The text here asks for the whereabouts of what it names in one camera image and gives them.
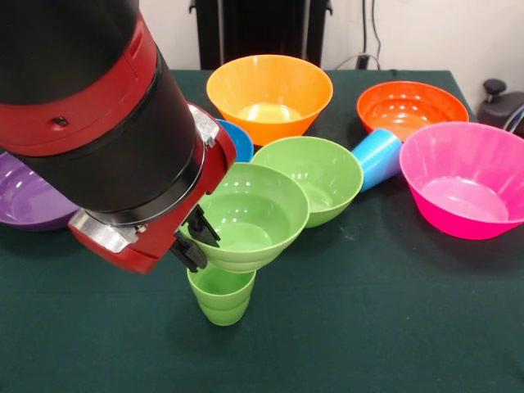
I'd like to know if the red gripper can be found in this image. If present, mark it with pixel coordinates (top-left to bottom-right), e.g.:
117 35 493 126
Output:
67 129 238 276

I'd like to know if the small green bowl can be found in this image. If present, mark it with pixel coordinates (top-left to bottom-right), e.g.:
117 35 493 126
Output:
178 161 311 274

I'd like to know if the stack of green cups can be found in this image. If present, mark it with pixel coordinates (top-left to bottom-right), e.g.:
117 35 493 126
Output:
186 264 258 327

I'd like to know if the large green bowl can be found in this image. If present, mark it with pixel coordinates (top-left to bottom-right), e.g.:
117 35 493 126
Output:
250 136 365 229

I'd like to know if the wide purple bowl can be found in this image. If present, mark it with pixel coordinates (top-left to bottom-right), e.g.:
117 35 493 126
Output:
0 151 81 233

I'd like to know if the blue cup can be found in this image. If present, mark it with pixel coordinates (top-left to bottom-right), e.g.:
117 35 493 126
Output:
350 128 403 193

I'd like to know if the blue bowl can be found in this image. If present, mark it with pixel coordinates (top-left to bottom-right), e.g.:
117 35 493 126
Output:
215 118 255 164

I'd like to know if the dark green tablecloth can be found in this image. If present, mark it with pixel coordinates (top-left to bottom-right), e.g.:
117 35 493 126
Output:
0 68 524 393

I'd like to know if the large yellow-orange bowl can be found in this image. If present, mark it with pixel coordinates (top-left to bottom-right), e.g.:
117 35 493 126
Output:
206 54 334 147

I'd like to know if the wide red-orange bowl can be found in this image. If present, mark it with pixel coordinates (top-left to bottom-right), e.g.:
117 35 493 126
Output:
355 80 471 142

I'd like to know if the large pink bowl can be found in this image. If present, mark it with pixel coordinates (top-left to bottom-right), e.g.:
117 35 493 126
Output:
399 121 524 242

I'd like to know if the grey chair with black knob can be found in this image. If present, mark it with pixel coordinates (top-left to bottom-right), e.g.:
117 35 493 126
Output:
477 79 524 136

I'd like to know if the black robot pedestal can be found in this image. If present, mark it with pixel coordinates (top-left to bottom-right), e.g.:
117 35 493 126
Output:
188 0 333 70

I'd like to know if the white cable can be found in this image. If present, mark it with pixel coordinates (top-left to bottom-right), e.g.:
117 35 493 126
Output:
333 52 362 70

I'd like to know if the black wall cable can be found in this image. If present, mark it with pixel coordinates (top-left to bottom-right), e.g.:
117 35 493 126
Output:
362 0 384 70

